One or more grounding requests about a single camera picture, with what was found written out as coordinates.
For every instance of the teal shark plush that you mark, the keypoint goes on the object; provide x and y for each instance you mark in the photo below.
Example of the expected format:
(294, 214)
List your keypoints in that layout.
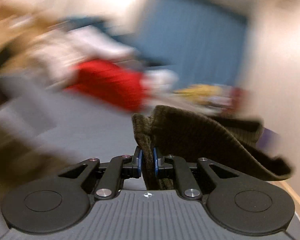
(75, 22)

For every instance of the white folded blanket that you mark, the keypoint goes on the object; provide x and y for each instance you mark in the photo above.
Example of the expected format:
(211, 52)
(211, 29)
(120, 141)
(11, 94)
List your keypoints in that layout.
(53, 56)

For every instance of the grey quilted mattress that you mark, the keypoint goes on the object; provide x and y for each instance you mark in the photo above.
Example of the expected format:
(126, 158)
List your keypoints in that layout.
(77, 130)

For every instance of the purple folded mat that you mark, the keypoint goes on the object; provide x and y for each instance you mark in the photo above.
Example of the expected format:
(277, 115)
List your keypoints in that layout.
(267, 139)

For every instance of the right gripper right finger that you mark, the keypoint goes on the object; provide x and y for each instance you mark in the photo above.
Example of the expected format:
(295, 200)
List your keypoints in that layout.
(234, 200)

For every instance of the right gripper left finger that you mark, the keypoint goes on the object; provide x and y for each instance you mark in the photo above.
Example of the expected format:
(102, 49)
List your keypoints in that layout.
(60, 201)

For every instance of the dark red cushion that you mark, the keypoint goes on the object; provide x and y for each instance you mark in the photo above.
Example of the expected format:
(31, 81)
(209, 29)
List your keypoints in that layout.
(239, 99)

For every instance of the dark olive corduroy pants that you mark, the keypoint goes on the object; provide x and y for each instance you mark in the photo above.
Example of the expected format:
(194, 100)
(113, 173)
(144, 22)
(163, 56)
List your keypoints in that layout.
(228, 141)

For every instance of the yellow plush toy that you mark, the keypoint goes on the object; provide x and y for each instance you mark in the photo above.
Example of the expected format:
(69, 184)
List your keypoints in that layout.
(203, 94)

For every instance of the blue curtain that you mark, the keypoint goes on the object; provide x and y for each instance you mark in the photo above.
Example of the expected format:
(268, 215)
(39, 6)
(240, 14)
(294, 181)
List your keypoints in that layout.
(201, 41)

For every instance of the white plush toy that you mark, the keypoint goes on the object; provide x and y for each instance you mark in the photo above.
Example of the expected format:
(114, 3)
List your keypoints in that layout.
(158, 81)

